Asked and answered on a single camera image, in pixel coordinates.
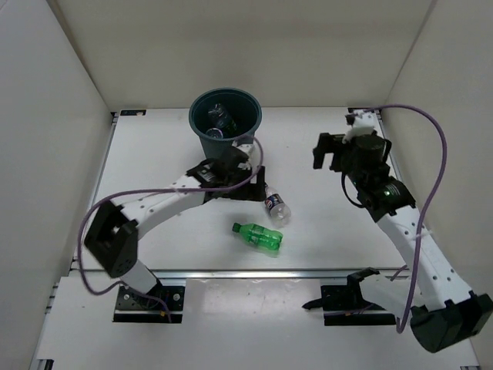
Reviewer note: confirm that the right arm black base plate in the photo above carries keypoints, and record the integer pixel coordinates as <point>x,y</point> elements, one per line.
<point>342,309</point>

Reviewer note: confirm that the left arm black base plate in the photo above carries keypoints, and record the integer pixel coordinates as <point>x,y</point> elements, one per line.
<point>133,308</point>

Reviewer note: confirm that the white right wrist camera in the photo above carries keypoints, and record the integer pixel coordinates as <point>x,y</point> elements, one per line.
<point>361,122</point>

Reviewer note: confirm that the clear Pepsi bottle black cap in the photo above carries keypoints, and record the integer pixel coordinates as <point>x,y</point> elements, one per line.
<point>279,212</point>

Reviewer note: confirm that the clear bottle blue label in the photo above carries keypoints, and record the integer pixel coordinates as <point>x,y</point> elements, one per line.
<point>214,133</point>

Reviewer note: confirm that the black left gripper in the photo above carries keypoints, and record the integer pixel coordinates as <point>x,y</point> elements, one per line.
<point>254,192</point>

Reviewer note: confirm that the dark teal plastic bin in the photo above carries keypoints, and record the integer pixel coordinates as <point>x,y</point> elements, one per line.
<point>243,107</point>

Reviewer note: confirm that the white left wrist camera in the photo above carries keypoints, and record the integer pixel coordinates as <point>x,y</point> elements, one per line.
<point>247,148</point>

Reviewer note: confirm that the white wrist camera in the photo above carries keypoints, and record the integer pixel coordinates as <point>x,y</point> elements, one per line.
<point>247,148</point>
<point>361,122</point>

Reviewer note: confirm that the clear bottle dark green label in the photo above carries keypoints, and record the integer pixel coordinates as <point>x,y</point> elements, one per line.
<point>222,120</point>

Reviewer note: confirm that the black label sticker left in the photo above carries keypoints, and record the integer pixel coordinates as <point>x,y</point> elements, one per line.
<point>133,112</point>

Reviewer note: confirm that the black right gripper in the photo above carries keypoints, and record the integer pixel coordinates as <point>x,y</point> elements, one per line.
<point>329,144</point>

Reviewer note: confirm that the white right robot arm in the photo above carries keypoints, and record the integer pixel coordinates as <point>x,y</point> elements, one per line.
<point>438,305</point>

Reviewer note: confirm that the green plastic soda bottle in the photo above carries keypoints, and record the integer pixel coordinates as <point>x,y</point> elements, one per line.
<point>259,238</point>

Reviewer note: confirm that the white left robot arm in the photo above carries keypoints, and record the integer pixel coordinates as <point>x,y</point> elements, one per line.
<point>111,232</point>

